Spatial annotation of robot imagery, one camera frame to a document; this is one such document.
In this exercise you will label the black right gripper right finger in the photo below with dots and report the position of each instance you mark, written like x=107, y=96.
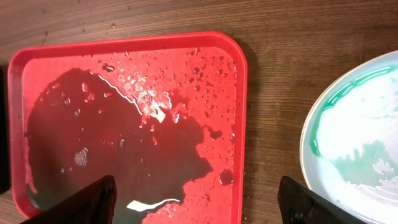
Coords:
x=300, y=205

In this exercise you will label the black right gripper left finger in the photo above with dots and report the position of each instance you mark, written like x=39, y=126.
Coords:
x=92, y=204

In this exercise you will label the small white plate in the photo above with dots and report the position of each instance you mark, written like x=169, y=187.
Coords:
x=348, y=145

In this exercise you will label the red plastic tray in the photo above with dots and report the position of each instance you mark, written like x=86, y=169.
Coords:
x=164, y=115

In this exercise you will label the black tub with green water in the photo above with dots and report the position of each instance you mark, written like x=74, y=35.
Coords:
x=5, y=182

